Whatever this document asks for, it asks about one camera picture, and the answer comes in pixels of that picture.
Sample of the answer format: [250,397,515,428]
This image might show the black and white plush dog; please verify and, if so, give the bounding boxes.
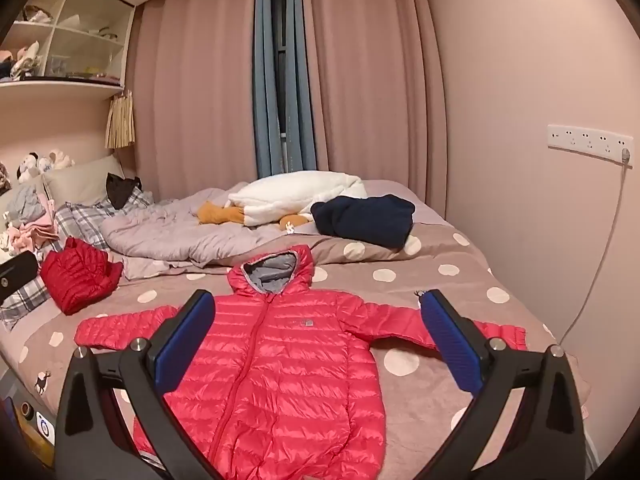
[16,152,45,182]

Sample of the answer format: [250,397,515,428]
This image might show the white cable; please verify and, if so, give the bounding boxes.
[557,160,632,346]

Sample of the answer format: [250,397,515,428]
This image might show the beige pillow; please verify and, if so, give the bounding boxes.
[45,155,126,206]

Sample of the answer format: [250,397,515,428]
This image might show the pink-red hooded down jacket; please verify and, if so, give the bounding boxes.
[75,244,528,480]

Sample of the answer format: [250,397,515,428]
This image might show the dark red down jacket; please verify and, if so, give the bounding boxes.
[40,236,124,316]

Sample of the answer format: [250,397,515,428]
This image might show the white device with blue ring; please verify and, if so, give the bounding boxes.
[35,412,54,448]

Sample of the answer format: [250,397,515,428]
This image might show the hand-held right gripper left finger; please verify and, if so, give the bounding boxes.
[54,289,221,480]

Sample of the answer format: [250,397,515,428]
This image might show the white wall outlet strip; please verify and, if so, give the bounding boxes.
[546,124,633,167]

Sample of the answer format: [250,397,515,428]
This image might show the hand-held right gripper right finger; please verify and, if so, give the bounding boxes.
[419,288,587,480]

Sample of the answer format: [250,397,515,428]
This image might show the white goose plush toy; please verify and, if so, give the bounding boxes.
[196,170,368,233]

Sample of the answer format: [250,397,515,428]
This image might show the black cloth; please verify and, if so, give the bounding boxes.
[106,172,143,210]

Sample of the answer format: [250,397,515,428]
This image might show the pink curtain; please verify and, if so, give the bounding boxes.
[300,0,448,201]
[125,0,261,201]

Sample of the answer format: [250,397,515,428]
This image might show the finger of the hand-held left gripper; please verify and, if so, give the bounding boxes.
[0,251,39,307]

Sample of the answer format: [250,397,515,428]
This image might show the pile of pink grey clothes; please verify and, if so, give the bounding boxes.
[0,185,63,256]

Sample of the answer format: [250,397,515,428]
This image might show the navy blue fleece garment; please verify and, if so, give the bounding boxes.
[310,195,417,251]

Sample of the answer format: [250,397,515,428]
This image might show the white wall shelf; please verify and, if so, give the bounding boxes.
[0,0,136,103]

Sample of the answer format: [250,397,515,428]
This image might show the blue curtain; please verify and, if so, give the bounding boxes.
[252,0,281,178]
[285,0,318,173]

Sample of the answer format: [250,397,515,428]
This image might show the grey quilt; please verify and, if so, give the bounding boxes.
[101,180,321,268]

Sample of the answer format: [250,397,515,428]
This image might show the clothes pile on shelf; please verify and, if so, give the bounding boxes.
[0,42,42,81]

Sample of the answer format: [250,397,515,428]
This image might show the polka dot bed cover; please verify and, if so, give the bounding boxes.
[0,180,593,480]

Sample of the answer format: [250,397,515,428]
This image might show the window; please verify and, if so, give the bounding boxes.
[270,0,291,173]

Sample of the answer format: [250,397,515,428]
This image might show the plaid pillow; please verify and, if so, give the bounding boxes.
[52,191,156,252]
[0,275,52,331]

